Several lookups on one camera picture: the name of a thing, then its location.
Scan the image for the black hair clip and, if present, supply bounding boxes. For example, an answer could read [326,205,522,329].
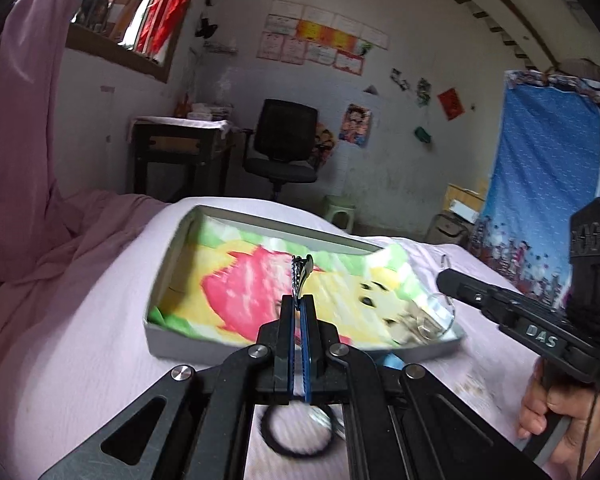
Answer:
[290,254,315,297]

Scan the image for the cartoon printed cloth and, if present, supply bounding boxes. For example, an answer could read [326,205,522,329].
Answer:
[147,212,431,349]

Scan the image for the dark wooden desk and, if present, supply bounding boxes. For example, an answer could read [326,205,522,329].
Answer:
[130,117,237,197]

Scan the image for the blue printed curtain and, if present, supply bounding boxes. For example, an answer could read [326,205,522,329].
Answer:
[467,70,600,311]

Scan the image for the group of wall certificates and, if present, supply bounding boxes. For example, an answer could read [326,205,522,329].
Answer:
[256,0,390,77]

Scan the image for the grey shallow cardboard box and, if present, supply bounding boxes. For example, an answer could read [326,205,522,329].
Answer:
[144,204,466,362]

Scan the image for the stack of papers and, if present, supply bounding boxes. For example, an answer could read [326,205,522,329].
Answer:
[185,102,234,121]

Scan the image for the red square paper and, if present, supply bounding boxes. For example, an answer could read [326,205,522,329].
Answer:
[437,87,466,121]

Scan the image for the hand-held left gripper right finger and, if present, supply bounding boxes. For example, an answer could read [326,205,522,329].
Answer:
[301,295,556,480]

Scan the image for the green wall photos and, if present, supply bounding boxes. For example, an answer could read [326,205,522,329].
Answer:
[415,77,434,109]

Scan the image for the patterned brown bag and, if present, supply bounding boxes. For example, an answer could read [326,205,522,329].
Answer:
[426,212,474,246]

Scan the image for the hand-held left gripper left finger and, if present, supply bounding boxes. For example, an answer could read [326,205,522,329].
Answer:
[37,295,302,480]

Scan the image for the black hair tie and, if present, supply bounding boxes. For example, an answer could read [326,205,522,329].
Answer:
[262,402,337,459]

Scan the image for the cartoon family wall poster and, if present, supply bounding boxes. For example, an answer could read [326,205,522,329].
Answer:
[314,122,337,171]

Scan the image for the green plastic stool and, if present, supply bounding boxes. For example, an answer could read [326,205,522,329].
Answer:
[322,195,359,234]

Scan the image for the person's right hand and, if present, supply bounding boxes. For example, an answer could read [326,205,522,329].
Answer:
[517,360,600,480]

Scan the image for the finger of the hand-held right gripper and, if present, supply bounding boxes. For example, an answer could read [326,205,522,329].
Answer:
[436,268,520,327]

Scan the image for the pink curtain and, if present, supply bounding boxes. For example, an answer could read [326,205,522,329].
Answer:
[0,0,108,283]

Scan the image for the clear transparent accessory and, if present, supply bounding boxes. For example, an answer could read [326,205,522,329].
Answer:
[414,254,462,342]

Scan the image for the white small box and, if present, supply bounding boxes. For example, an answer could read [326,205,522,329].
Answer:
[452,200,481,222]

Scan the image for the red hanging decoration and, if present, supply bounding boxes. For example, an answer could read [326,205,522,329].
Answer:
[135,0,194,57]

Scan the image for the small wall shelf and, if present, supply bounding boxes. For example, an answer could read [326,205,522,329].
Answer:
[202,40,239,56]

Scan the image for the black wall ornament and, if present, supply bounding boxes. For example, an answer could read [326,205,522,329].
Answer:
[195,17,219,41]

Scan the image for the pink bedsheet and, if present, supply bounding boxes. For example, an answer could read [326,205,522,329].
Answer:
[0,187,571,480]

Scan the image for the barred window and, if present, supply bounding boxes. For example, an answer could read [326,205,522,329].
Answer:
[69,0,202,84]

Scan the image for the black office chair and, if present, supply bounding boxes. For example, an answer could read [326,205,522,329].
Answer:
[242,98,332,202]

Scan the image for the cartoon boy wall poster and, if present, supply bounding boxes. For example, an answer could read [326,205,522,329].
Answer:
[340,103,374,149]

